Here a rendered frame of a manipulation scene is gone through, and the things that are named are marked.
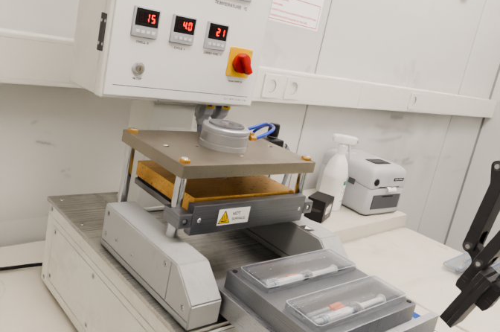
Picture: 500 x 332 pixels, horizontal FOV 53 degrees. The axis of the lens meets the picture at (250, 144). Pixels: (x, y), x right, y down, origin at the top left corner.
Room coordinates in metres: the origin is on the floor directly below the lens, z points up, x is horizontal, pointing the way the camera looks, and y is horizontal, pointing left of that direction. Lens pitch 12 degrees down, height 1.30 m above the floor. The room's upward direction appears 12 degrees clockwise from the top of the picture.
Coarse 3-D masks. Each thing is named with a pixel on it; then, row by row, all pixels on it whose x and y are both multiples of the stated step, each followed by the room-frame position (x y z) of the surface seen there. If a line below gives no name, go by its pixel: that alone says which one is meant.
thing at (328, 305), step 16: (336, 288) 0.59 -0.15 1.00; (352, 288) 0.60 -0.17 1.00; (368, 288) 0.61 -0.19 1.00; (384, 288) 0.62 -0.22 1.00; (304, 304) 0.54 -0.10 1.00; (320, 304) 0.54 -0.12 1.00; (336, 304) 0.55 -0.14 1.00; (352, 304) 0.56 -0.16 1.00; (368, 304) 0.57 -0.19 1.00; (320, 320) 0.51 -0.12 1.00
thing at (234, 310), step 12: (228, 300) 0.58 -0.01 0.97; (240, 300) 0.58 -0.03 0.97; (228, 312) 0.57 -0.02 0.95; (240, 312) 0.56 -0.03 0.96; (252, 312) 0.55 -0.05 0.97; (432, 312) 0.57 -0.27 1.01; (240, 324) 0.55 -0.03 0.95; (252, 324) 0.54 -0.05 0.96; (264, 324) 0.53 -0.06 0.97; (408, 324) 0.53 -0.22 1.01; (420, 324) 0.54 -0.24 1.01; (432, 324) 0.56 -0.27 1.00
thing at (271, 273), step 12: (312, 252) 0.69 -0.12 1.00; (324, 252) 0.70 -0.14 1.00; (336, 252) 0.71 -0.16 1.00; (252, 264) 0.61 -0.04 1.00; (264, 264) 0.62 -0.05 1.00; (276, 264) 0.63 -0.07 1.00; (288, 264) 0.63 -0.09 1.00; (300, 264) 0.64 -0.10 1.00; (312, 264) 0.65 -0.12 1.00; (324, 264) 0.66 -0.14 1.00; (336, 264) 0.67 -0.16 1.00; (348, 264) 0.68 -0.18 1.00; (264, 276) 0.59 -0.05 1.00; (276, 276) 0.59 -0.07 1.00; (288, 276) 0.60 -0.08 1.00; (300, 276) 0.61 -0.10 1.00
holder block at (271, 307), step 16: (352, 272) 0.67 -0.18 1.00; (240, 288) 0.58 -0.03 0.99; (256, 288) 0.57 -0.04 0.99; (304, 288) 0.59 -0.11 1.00; (320, 288) 0.60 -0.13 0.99; (256, 304) 0.56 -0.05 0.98; (272, 304) 0.54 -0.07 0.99; (400, 304) 0.60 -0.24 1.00; (272, 320) 0.53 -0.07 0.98; (288, 320) 0.52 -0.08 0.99; (368, 320) 0.55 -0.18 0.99; (384, 320) 0.57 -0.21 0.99; (400, 320) 0.60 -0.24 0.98
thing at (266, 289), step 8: (240, 272) 0.59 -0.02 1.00; (248, 272) 0.59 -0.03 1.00; (328, 272) 0.64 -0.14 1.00; (336, 272) 0.65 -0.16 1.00; (344, 272) 0.66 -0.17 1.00; (248, 280) 0.58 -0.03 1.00; (256, 280) 0.57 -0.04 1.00; (296, 280) 0.59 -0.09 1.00; (304, 280) 0.60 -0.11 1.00; (312, 280) 0.62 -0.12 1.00; (264, 288) 0.56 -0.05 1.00; (272, 288) 0.56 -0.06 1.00; (280, 288) 0.57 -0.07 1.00; (288, 288) 0.58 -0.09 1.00
